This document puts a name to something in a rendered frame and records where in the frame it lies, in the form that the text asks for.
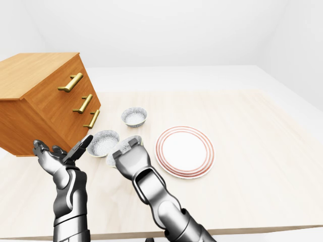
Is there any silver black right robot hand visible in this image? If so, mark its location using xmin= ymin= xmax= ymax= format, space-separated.
xmin=112 ymin=138 xmax=152 ymax=182

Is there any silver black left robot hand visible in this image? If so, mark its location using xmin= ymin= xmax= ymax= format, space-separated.
xmin=32 ymin=134 xmax=94 ymax=177

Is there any patterned grey white bowl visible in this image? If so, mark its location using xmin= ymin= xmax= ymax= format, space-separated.
xmin=86 ymin=130 xmax=121 ymax=158
xmin=121 ymin=106 xmax=148 ymax=129
xmin=105 ymin=135 xmax=144 ymax=169

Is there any white plate with red rings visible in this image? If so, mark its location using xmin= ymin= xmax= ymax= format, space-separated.
xmin=154 ymin=125 xmax=216 ymax=180

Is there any wooden cabinet drawer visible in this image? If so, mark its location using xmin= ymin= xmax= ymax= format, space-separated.
xmin=54 ymin=86 xmax=102 ymax=152
xmin=21 ymin=53 xmax=88 ymax=117
xmin=37 ymin=70 xmax=95 ymax=135

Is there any wooden cabinet with drawers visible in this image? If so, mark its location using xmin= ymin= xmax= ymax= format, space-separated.
xmin=0 ymin=52 xmax=102 ymax=157

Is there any brass drawer handle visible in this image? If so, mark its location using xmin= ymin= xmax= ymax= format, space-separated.
xmin=83 ymin=109 xmax=101 ymax=130
xmin=72 ymin=94 xmax=94 ymax=114
xmin=57 ymin=72 xmax=84 ymax=93

